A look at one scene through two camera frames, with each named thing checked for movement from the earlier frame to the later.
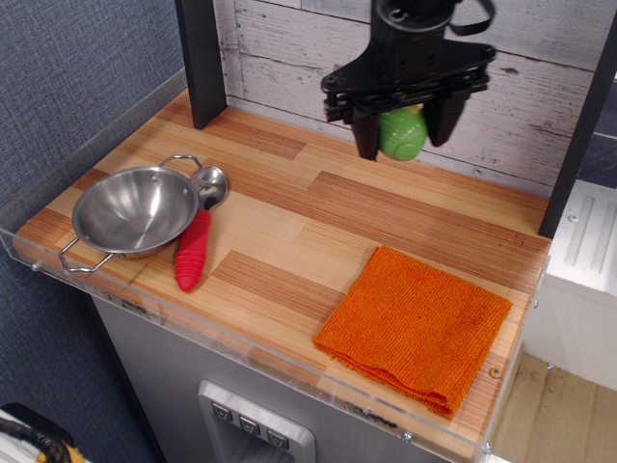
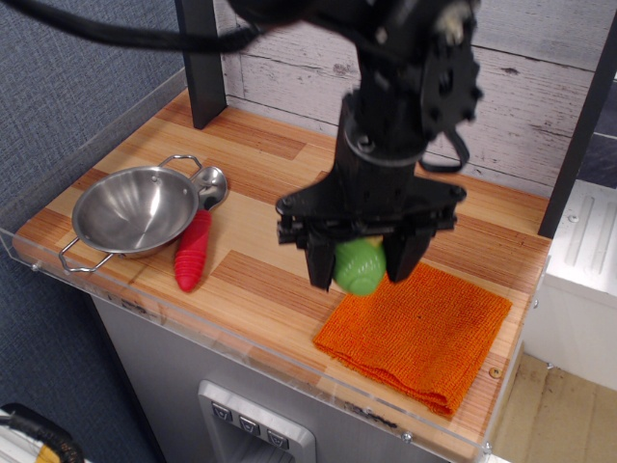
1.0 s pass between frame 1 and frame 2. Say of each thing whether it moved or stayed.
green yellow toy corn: moved
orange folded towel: stayed
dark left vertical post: stayed
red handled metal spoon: stayed
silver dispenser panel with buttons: stayed
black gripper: moved
